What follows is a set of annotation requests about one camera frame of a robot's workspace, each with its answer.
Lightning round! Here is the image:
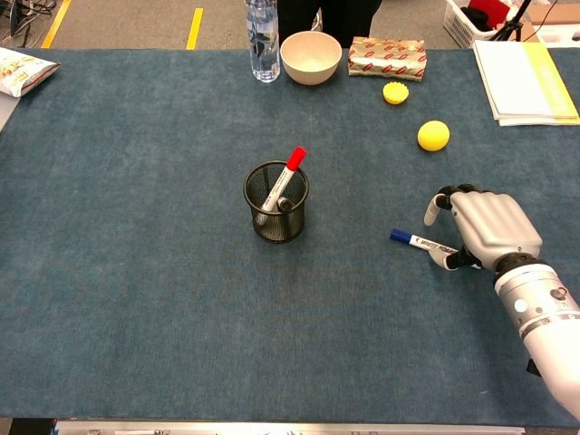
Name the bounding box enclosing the white plastic basket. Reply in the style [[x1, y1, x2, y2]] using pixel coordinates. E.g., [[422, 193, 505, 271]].
[[441, 0, 522, 50]]

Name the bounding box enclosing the white snack bag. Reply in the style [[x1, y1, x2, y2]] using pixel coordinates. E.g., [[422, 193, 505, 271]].
[[0, 46, 62, 99]]

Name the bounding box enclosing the red patterned snack package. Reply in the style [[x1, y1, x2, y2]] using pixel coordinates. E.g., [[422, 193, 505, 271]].
[[347, 36, 429, 83]]

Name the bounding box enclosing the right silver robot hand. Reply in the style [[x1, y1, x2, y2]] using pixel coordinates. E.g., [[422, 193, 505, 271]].
[[423, 183, 545, 275]]

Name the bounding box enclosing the yellow scalloped lid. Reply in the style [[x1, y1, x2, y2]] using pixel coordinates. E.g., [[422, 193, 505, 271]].
[[382, 82, 411, 107]]

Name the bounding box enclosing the cardboard box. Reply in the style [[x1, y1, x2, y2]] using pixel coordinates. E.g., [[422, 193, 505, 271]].
[[520, 3, 580, 43]]

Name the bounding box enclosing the blue cap whiteboard marker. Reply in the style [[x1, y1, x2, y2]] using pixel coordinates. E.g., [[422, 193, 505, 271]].
[[390, 227, 459, 257]]

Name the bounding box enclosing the cream ceramic bowl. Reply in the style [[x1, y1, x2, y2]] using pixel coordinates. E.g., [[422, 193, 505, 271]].
[[279, 30, 343, 86]]

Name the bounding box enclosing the black tripod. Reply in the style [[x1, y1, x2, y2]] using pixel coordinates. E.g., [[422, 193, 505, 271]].
[[488, 0, 535, 44]]

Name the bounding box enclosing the black mesh pen holder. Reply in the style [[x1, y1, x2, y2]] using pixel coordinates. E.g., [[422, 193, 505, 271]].
[[242, 159, 311, 244]]

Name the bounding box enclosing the person in black trousers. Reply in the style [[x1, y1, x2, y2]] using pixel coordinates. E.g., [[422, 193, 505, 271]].
[[276, 0, 386, 50]]

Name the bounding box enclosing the red cap whiteboard marker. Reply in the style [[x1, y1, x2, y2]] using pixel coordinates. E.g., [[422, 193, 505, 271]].
[[261, 146, 308, 213]]

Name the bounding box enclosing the clear plastic water bottle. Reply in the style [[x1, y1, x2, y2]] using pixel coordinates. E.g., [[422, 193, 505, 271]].
[[245, 0, 281, 84]]

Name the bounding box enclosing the white and yellow paper stack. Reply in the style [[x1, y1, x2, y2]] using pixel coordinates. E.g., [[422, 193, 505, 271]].
[[472, 39, 580, 127]]

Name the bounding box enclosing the yellow ball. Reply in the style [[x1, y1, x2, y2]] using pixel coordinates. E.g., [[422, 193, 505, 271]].
[[417, 120, 451, 152]]

